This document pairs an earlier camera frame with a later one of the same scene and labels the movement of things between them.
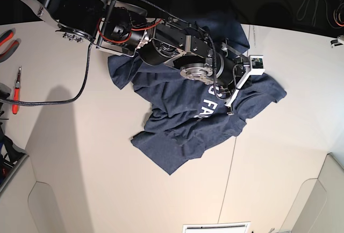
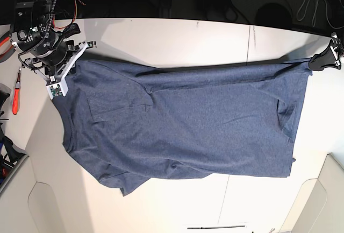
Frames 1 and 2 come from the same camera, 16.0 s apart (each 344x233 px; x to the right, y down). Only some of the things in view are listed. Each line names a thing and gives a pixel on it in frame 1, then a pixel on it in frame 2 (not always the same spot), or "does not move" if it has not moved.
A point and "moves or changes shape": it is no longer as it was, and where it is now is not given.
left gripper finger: x=229 y=111 -> x=91 y=44
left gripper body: x=231 y=72 -> x=57 y=72
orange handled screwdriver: x=16 y=93 does not move
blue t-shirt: x=190 y=115 moves or changes shape
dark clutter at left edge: x=10 y=154 does not move
